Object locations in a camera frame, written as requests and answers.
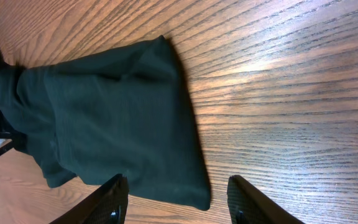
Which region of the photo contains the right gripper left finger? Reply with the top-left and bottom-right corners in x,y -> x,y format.
50,174 -> 129,224

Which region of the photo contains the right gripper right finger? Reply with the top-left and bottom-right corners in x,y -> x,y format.
227,175 -> 303,224

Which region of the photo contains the black polo shirt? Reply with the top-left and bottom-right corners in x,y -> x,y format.
0,36 -> 211,210

